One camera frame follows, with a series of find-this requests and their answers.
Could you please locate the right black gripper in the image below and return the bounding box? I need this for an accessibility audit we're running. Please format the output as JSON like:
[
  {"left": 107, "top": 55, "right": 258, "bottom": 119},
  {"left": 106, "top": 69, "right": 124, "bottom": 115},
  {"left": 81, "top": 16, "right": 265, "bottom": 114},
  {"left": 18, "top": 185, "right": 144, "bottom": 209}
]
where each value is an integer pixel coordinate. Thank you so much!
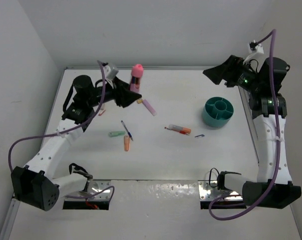
[{"left": 203, "top": 55, "right": 262, "bottom": 94}]

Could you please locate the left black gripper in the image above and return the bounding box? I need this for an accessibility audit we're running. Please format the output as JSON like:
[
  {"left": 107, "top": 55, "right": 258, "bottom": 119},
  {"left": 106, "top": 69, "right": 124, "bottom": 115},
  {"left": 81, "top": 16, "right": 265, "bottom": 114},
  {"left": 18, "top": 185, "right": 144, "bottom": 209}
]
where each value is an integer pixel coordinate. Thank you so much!
[{"left": 87, "top": 75, "right": 141, "bottom": 108}]

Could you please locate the purple highlighter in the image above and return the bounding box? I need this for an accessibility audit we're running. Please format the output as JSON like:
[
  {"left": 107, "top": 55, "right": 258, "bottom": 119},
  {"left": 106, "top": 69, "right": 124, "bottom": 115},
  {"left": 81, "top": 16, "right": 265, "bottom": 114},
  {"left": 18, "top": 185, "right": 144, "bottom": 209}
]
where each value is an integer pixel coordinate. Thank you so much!
[{"left": 142, "top": 99, "right": 157, "bottom": 116}]

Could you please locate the pink capped glue bottle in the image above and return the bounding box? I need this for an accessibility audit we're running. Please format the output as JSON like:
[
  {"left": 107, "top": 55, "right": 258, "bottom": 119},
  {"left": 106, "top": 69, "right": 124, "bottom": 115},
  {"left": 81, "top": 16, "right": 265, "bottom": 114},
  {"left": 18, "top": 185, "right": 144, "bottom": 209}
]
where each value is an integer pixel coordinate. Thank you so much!
[{"left": 130, "top": 64, "right": 144, "bottom": 93}]

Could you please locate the red ballpoint pen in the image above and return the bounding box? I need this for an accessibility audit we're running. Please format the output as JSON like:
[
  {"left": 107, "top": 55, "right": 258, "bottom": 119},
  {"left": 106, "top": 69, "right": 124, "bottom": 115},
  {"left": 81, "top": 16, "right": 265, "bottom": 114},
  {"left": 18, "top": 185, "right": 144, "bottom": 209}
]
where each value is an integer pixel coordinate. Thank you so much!
[{"left": 164, "top": 127, "right": 189, "bottom": 136}]

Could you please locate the grey orange highlighter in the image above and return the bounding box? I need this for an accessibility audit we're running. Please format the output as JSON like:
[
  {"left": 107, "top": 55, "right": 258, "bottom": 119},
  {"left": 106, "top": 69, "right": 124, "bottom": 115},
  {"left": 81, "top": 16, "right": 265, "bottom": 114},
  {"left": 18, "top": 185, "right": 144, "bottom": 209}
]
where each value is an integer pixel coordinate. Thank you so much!
[{"left": 169, "top": 124, "right": 191, "bottom": 134}]

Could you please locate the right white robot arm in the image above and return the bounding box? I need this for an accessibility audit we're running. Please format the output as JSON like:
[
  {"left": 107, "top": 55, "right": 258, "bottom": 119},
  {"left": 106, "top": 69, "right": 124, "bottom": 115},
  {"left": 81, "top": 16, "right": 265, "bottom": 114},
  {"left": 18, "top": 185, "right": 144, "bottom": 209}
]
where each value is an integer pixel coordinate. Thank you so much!
[{"left": 203, "top": 55, "right": 301, "bottom": 209}]

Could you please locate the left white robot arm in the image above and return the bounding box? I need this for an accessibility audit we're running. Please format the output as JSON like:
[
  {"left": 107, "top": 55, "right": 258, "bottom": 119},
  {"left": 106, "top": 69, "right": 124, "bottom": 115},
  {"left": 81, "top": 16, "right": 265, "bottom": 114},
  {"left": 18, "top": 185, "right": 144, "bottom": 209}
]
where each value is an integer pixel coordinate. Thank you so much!
[{"left": 11, "top": 75, "right": 142, "bottom": 211}]

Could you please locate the green highlighter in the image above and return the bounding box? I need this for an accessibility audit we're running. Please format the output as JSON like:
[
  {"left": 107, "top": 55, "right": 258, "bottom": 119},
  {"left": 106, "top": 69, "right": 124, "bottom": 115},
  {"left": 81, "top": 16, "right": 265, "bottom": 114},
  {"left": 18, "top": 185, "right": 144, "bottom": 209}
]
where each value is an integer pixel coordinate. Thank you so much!
[{"left": 108, "top": 131, "right": 126, "bottom": 138}]

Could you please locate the blue ballpoint pen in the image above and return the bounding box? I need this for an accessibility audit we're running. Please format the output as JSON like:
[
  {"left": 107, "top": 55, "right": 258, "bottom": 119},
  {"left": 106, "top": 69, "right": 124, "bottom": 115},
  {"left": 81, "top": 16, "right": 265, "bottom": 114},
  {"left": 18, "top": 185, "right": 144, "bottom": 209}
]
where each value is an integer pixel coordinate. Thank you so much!
[{"left": 121, "top": 120, "right": 133, "bottom": 141}]

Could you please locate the teal round organizer container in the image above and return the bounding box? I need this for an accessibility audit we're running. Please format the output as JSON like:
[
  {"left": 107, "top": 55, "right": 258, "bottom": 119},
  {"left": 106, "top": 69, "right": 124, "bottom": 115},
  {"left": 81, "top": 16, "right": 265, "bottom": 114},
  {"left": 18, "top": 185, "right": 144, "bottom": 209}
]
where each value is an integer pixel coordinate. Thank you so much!
[{"left": 202, "top": 96, "right": 234, "bottom": 128}]

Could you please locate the orange highlighter lower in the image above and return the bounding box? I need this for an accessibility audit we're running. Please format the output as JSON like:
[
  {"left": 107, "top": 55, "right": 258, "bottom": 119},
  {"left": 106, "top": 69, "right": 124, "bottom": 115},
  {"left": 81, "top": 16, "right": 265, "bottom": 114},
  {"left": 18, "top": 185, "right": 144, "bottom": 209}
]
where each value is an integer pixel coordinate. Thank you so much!
[{"left": 124, "top": 135, "right": 130, "bottom": 152}]

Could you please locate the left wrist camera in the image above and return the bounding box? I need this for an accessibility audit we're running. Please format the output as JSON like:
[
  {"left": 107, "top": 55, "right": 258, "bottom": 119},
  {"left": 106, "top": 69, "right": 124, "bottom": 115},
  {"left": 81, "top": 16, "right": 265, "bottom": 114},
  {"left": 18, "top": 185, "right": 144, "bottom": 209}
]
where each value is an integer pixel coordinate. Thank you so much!
[{"left": 103, "top": 63, "right": 119, "bottom": 81}]

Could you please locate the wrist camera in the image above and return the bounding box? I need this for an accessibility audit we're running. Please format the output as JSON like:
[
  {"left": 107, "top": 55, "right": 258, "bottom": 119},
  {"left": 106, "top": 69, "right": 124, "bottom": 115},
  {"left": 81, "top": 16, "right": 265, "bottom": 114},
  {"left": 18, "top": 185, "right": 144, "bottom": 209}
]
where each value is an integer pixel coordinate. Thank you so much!
[
  {"left": 248, "top": 41, "right": 264, "bottom": 58},
  {"left": 103, "top": 63, "right": 119, "bottom": 81}
]

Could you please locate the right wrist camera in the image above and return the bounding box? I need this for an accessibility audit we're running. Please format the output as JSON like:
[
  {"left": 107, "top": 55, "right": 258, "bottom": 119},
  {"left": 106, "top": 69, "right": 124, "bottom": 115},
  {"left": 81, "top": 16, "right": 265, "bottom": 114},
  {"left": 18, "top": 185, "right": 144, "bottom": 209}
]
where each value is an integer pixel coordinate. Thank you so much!
[{"left": 248, "top": 41, "right": 264, "bottom": 58}]

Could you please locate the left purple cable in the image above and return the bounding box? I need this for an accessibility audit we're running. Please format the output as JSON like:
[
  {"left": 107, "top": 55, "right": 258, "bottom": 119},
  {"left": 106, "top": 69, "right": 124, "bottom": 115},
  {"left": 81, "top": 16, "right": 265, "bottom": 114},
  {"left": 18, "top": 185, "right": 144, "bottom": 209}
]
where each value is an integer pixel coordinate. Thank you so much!
[{"left": 8, "top": 60, "right": 116, "bottom": 200}]

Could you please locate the purple cable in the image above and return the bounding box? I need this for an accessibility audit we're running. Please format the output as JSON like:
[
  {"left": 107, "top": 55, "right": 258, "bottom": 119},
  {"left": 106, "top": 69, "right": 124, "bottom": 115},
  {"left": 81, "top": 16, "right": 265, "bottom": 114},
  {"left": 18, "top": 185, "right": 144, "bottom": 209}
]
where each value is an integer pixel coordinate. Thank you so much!
[
  {"left": 208, "top": 28, "right": 282, "bottom": 221},
  {"left": 8, "top": 60, "right": 116, "bottom": 200}
]

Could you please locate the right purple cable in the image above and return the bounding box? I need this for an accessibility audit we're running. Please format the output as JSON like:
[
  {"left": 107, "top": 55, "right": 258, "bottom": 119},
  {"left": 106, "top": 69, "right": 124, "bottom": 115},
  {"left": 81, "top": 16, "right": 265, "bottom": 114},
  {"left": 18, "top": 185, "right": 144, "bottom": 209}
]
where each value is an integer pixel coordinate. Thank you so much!
[{"left": 208, "top": 28, "right": 282, "bottom": 221}]

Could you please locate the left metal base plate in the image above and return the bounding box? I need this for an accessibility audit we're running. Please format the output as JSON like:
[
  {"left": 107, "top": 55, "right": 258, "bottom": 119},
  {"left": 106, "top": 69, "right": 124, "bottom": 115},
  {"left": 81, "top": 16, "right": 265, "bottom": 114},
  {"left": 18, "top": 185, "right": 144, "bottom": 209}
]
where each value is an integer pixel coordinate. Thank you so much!
[{"left": 65, "top": 179, "right": 114, "bottom": 201}]

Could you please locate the metal base plate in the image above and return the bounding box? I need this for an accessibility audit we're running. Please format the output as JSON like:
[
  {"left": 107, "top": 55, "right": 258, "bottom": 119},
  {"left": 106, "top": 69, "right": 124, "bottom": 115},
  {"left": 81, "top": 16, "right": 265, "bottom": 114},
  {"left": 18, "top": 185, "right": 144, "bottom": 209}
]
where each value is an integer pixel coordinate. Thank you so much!
[
  {"left": 65, "top": 179, "right": 114, "bottom": 201},
  {"left": 198, "top": 180, "right": 242, "bottom": 202}
]

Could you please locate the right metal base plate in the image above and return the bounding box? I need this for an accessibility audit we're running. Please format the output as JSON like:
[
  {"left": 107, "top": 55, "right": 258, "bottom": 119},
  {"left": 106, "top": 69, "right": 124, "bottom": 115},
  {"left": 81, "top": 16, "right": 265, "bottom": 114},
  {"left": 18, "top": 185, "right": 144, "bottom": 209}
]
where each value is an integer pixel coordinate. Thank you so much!
[{"left": 198, "top": 180, "right": 242, "bottom": 202}]

